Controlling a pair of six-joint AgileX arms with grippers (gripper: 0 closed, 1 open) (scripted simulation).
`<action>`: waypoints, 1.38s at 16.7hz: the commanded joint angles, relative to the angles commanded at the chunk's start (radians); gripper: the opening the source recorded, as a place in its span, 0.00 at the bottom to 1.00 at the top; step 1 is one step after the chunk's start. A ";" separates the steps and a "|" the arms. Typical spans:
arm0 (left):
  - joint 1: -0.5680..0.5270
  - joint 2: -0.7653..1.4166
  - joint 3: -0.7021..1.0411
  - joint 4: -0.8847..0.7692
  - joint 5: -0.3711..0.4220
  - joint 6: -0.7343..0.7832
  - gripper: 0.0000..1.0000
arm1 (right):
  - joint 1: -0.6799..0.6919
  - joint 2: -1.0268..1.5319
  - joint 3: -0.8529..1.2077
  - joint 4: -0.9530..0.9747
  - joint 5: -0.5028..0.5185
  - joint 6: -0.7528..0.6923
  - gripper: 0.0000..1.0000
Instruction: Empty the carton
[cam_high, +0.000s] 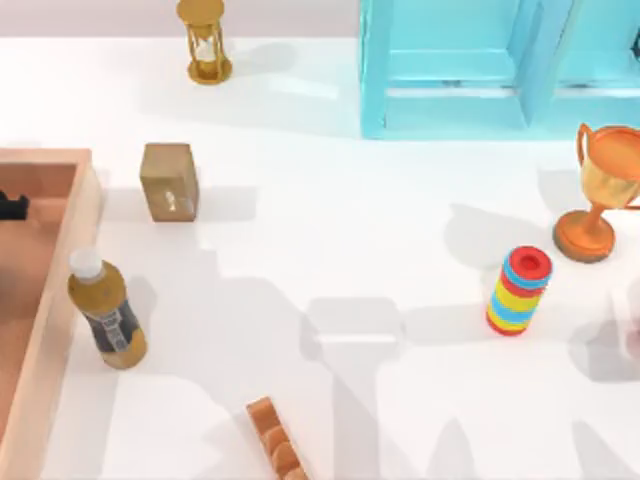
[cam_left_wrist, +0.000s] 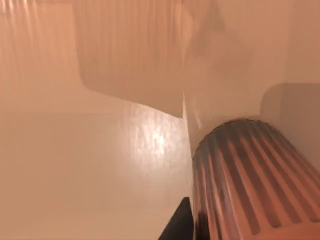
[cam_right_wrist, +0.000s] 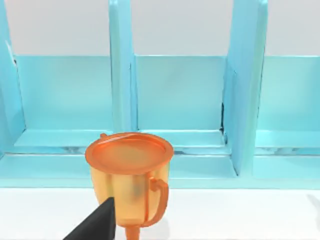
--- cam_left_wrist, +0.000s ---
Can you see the ribbed terracotta plant pot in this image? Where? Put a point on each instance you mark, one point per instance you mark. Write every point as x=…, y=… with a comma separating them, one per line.
x=245, y=180

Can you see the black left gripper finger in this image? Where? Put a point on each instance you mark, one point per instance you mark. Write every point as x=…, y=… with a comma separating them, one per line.
x=182, y=222

